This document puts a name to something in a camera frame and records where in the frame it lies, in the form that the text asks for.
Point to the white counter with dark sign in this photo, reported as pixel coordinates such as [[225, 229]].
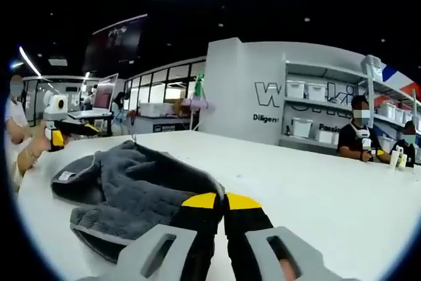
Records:
[[144, 124]]

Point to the large reddish display screen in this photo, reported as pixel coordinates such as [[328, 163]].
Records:
[[105, 95]]

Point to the black framed glass partition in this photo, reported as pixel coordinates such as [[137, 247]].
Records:
[[158, 77]]

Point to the group of white storage bins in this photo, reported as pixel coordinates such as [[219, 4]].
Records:
[[315, 91]]

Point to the white standing desk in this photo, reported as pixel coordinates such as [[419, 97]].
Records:
[[89, 114]]

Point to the person's left hand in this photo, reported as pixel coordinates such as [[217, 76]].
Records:
[[41, 143]]

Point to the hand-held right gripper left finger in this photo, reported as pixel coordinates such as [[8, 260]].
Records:
[[194, 228]]

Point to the metal shelf rack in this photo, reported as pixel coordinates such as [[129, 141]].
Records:
[[322, 68]]

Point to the grey towel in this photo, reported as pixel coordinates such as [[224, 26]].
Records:
[[138, 189]]

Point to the dark hanging ceiling screen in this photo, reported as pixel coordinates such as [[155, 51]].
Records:
[[115, 44]]

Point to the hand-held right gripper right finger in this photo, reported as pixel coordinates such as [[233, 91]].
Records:
[[246, 228]]

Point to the pink rolled mat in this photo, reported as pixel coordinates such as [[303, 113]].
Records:
[[197, 105]]

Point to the green hanging item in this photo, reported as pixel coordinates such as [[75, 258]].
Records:
[[199, 87]]

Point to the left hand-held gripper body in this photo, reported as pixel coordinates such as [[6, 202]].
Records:
[[54, 110]]

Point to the ceiling light strip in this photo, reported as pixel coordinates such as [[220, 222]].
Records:
[[29, 61]]

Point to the ceiling air vent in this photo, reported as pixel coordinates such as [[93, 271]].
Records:
[[58, 62]]

